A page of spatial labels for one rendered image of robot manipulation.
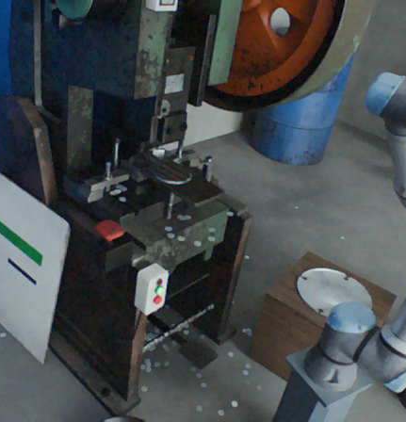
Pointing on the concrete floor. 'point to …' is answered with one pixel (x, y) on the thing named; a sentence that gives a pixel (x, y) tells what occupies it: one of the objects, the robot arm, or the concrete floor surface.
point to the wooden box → (300, 316)
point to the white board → (25, 263)
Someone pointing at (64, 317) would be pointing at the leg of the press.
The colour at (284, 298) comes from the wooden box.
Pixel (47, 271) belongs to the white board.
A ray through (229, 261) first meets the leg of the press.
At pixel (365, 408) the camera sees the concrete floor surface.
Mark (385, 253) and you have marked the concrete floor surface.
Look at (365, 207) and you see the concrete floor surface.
